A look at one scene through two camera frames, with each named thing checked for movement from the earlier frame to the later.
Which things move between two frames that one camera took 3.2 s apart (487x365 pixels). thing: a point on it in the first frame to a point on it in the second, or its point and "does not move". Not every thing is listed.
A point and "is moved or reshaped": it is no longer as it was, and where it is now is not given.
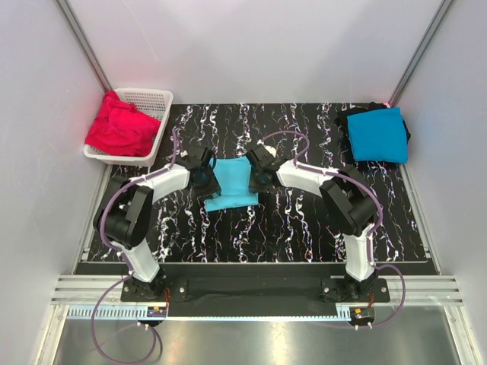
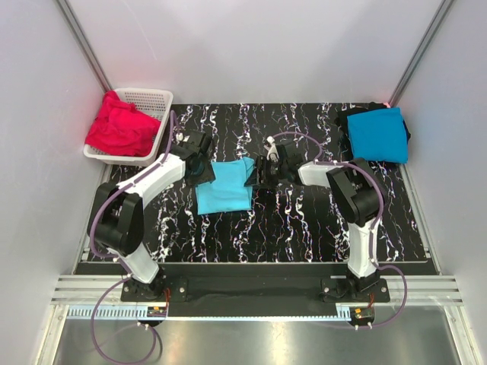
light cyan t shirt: x=233 y=175 is moved or reshaped
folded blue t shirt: x=379 y=135 does not move
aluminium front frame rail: x=421 y=290 does not move
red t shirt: x=120 y=129 does not move
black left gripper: x=212 y=188 to x=207 y=176
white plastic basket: x=157 y=103 does not move
